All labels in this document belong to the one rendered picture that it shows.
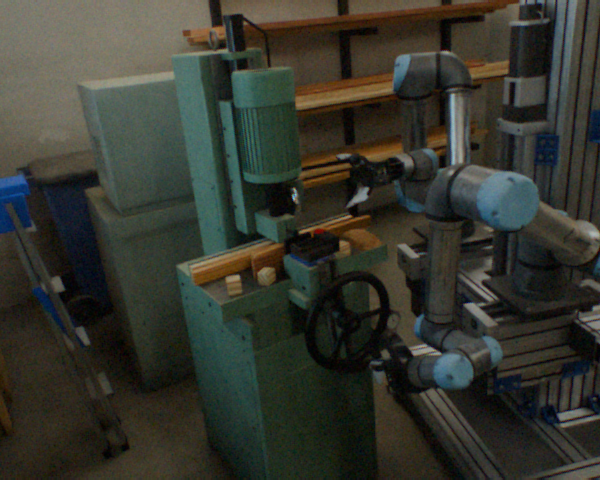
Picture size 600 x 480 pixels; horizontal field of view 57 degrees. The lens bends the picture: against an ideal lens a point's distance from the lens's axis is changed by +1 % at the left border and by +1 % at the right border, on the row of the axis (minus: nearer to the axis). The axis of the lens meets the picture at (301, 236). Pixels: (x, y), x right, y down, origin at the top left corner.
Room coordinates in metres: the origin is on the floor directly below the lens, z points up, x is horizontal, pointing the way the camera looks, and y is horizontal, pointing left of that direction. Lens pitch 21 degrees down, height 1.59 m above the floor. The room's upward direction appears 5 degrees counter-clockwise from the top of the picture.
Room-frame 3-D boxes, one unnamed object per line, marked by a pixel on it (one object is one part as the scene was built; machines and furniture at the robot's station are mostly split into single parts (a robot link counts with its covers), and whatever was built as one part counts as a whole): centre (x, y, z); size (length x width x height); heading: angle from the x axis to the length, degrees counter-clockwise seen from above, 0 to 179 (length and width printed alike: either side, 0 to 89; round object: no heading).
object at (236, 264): (1.61, 0.04, 0.92); 0.67 x 0.02 x 0.04; 122
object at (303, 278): (1.44, -0.04, 0.92); 0.15 x 0.13 x 0.09; 122
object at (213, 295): (1.51, 0.01, 0.87); 0.61 x 0.30 x 0.06; 122
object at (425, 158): (1.66, -0.39, 1.14); 0.11 x 0.08 x 0.09; 121
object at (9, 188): (1.86, 0.96, 0.58); 0.27 x 0.25 x 1.16; 119
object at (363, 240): (1.65, -0.19, 0.92); 0.14 x 0.09 x 0.04; 32
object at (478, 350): (1.10, -0.38, 0.82); 0.11 x 0.11 x 0.08; 28
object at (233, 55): (1.72, 0.14, 1.54); 0.08 x 0.08 x 0.17; 32
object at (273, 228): (1.62, 0.08, 0.99); 0.14 x 0.07 x 0.09; 32
